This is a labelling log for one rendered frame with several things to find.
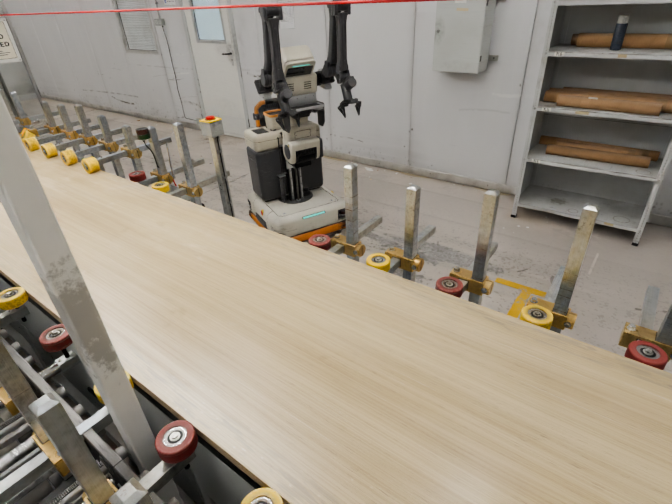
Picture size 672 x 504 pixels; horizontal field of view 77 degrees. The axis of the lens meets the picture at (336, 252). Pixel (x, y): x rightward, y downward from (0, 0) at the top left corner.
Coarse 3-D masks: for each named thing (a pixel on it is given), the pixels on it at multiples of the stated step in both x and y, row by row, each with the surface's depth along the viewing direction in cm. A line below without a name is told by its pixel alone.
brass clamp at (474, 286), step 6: (462, 270) 140; (468, 270) 140; (450, 276) 140; (456, 276) 139; (462, 276) 138; (468, 276) 137; (486, 276) 137; (468, 282) 137; (474, 282) 135; (480, 282) 134; (486, 282) 134; (492, 282) 134; (468, 288) 138; (474, 288) 136; (480, 288) 135; (486, 288) 134; (492, 288) 137; (480, 294) 136; (486, 294) 135
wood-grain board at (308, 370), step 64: (64, 192) 204; (128, 192) 200; (0, 256) 154; (128, 256) 150; (192, 256) 148; (256, 256) 146; (320, 256) 144; (128, 320) 120; (192, 320) 118; (256, 320) 117; (320, 320) 116; (384, 320) 114; (448, 320) 113; (512, 320) 112; (192, 384) 99; (256, 384) 98; (320, 384) 97; (384, 384) 96; (448, 384) 95; (512, 384) 94; (576, 384) 93; (640, 384) 93; (256, 448) 84; (320, 448) 83; (384, 448) 83; (448, 448) 82; (512, 448) 81; (576, 448) 81; (640, 448) 80
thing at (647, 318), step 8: (648, 288) 130; (656, 288) 130; (648, 296) 127; (656, 296) 127; (648, 304) 124; (656, 304) 124; (648, 312) 121; (640, 320) 121; (648, 320) 118; (648, 328) 116
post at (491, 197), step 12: (492, 192) 120; (492, 204) 121; (492, 216) 122; (480, 228) 126; (492, 228) 126; (480, 240) 128; (480, 252) 130; (480, 264) 132; (480, 276) 134; (468, 300) 141; (480, 300) 140
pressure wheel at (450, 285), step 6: (438, 282) 127; (444, 282) 127; (450, 282) 126; (456, 282) 127; (438, 288) 125; (444, 288) 124; (450, 288) 124; (456, 288) 124; (462, 288) 124; (450, 294) 123; (456, 294) 123
